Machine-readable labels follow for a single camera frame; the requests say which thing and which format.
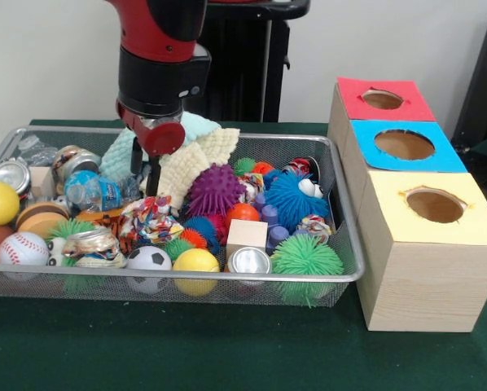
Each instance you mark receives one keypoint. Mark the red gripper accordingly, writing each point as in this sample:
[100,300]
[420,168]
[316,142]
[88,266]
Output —
[164,137]

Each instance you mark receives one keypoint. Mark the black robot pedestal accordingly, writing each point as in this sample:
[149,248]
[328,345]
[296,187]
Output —
[243,65]

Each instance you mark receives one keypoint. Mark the black chair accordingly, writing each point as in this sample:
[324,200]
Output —
[484,90]

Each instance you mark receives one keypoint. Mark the colourful patterned cloth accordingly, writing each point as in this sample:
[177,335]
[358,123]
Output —
[150,220]

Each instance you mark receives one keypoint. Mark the white baseball toy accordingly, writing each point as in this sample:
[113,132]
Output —
[21,248]

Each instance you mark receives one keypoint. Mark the pale yellow cloth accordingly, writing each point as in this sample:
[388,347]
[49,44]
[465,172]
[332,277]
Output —
[195,167]

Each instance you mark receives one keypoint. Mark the plain green spiky ball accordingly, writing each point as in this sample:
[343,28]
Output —
[306,259]

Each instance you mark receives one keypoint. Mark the dark blue spiky ball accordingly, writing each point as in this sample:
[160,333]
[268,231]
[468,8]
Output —
[296,199]

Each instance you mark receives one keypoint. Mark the pale wooden cube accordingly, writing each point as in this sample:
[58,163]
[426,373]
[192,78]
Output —
[246,235]

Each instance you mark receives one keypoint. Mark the black white soccer ball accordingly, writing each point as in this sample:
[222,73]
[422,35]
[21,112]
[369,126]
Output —
[148,262]

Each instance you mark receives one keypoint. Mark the small silver can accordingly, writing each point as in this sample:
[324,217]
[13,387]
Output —
[249,261]

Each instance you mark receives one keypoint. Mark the mint green cloth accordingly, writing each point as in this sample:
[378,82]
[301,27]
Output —
[117,159]

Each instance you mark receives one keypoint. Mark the purple spiky toy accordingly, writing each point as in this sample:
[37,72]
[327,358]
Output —
[215,189]

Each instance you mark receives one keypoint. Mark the blue globe ball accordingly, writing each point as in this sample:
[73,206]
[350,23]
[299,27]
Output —
[97,191]

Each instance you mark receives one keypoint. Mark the wooden box three holes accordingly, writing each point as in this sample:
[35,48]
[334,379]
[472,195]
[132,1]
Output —
[427,269]

